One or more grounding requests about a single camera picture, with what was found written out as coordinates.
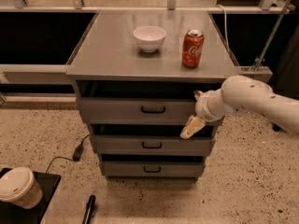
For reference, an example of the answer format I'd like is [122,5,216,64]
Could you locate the white cable behind cabinet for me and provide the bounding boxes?
[216,4,232,54]

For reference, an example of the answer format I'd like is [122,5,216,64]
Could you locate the grey bottom drawer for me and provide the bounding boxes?
[100,161,204,178]

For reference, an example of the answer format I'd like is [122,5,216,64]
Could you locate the black marker pen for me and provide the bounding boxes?
[82,195,96,224]

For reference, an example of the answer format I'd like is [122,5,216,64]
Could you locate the grey metal drawer cabinet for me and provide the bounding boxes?
[66,9,236,168]

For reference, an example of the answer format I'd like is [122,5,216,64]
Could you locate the white lidded paper cup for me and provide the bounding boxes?
[0,167,43,209]

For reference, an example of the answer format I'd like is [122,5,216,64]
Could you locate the red cola can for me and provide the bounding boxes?
[181,29,205,68]

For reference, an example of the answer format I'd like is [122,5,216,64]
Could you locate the grey top drawer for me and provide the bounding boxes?
[77,97,195,125]

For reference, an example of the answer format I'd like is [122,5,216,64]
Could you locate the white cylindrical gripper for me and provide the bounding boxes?
[180,90,225,139]

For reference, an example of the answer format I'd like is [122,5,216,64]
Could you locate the black side table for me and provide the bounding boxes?
[0,168,61,224]

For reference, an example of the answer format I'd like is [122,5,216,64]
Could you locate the grey drawer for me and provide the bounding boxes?
[100,161,204,178]
[91,135,216,157]
[77,97,195,125]

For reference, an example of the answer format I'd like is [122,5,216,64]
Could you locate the grey middle drawer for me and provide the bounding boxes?
[91,135,216,157]

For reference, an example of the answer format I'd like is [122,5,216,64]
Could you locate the white ceramic bowl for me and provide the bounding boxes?
[133,26,166,52]

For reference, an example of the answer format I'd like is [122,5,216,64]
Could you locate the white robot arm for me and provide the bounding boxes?
[180,76,299,139]

